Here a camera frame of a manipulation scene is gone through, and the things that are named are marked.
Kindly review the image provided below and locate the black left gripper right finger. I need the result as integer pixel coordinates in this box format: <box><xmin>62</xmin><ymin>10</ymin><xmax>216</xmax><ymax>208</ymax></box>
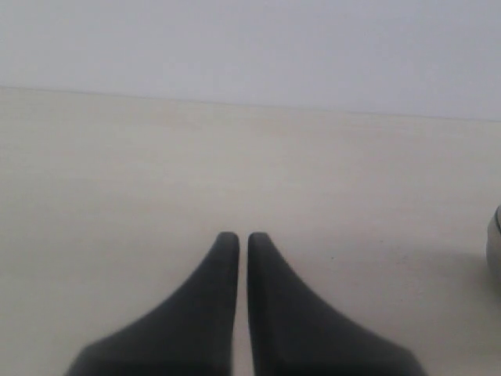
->
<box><xmin>247</xmin><ymin>232</ymin><xmax>426</xmax><ymax>375</ymax></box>

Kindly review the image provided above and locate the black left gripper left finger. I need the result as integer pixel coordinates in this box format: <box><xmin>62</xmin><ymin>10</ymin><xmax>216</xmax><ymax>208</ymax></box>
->
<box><xmin>66</xmin><ymin>232</ymin><xmax>240</xmax><ymax>375</ymax></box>

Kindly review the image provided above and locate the smooth stainless steel bowl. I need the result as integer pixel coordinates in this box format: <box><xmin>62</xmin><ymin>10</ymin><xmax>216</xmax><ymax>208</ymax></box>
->
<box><xmin>486</xmin><ymin>206</ymin><xmax>501</xmax><ymax>278</ymax></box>

